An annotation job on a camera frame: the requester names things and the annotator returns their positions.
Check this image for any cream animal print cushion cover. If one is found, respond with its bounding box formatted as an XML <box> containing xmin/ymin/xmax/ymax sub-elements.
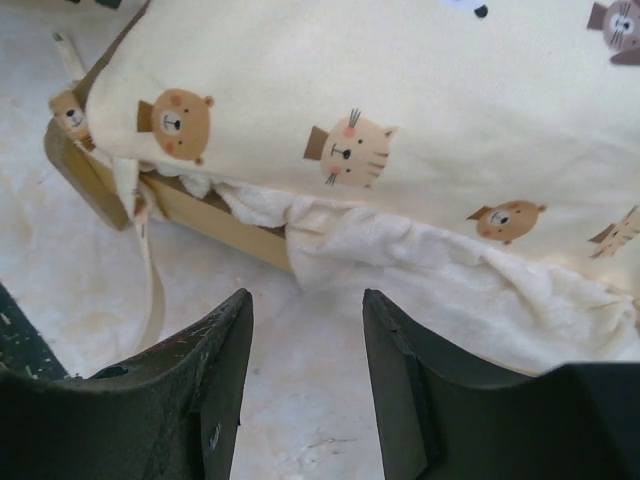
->
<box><xmin>47</xmin><ymin>0</ymin><xmax>640</xmax><ymax>377</ymax></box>

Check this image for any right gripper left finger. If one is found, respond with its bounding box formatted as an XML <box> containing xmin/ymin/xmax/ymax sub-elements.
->
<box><xmin>1</xmin><ymin>289</ymin><xmax>254</xmax><ymax>479</ymax></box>

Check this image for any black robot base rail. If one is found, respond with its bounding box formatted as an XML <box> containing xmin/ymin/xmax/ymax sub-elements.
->
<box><xmin>0</xmin><ymin>285</ymin><xmax>68</xmax><ymax>380</ymax></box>

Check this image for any wooden pet bed frame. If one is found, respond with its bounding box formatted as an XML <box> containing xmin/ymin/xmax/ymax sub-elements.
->
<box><xmin>42</xmin><ymin>0</ymin><xmax>296</xmax><ymax>274</ymax></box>

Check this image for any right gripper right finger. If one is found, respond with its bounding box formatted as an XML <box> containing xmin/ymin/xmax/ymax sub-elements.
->
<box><xmin>363</xmin><ymin>290</ymin><xmax>639</xmax><ymax>479</ymax></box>

